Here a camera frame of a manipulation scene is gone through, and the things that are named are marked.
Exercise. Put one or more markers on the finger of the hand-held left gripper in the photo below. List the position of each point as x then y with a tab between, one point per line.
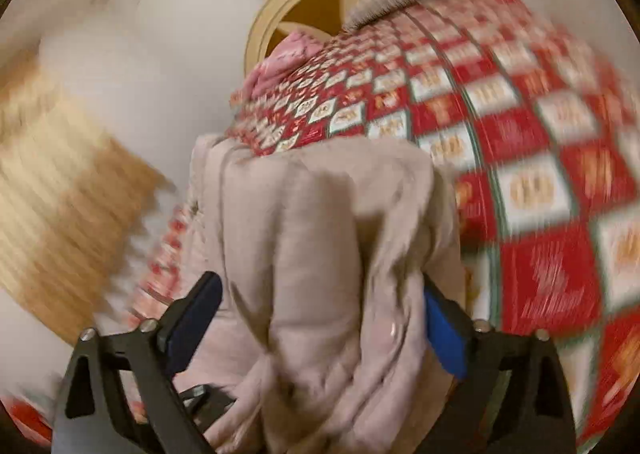
205	401

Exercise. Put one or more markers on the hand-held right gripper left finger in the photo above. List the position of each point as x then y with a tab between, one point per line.
192	319

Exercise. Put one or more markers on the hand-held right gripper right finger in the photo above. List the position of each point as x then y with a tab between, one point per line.
447	334

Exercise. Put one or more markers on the beige puffer jacket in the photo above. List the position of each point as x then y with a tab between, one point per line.
320	244

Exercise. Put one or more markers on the red checkered bear bedspread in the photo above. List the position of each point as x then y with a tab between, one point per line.
540	134

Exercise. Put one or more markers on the pink quilted blanket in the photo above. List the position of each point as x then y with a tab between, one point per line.
285	61

